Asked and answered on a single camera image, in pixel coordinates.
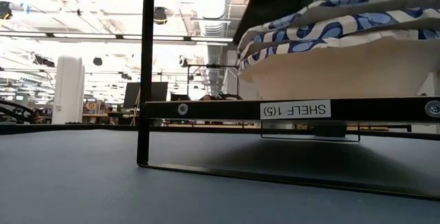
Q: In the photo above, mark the wooden shelf with black frame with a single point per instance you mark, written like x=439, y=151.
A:
x=206, y=109

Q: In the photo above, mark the dark monitor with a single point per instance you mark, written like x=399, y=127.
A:
x=161, y=91

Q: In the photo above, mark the blue table mat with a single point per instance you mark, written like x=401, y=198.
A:
x=103, y=182

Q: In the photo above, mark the white pillar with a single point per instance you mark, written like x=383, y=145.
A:
x=68, y=90

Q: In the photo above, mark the black metal table frame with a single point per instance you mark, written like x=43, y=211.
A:
x=68, y=128

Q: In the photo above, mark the black tripod stand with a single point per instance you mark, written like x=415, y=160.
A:
x=183, y=62

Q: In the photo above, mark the colourful poster board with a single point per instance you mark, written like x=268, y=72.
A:
x=92, y=107

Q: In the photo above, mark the black ceiling fixture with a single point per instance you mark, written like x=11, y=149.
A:
x=160, y=15
x=5, y=10
x=97, y=61

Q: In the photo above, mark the white shelf label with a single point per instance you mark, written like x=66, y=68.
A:
x=295, y=109

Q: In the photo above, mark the person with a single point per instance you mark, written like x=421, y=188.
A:
x=207, y=98

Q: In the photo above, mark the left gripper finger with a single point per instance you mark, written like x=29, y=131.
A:
x=268, y=9

